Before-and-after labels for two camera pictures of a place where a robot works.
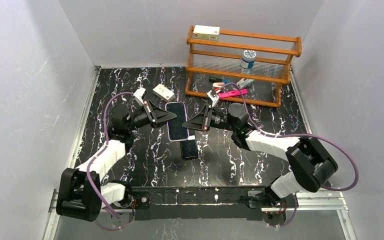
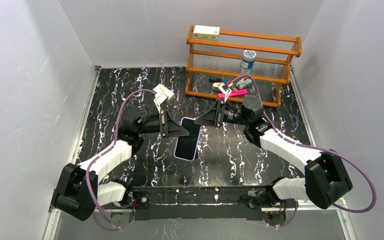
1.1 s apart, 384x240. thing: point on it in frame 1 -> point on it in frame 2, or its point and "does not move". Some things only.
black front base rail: (188, 202) does not move
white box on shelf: (206, 32) does not move
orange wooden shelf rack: (248, 67) does not move
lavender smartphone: (176, 132) -> (186, 147)
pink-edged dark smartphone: (176, 131) -> (186, 146)
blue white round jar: (248, 59) does not move
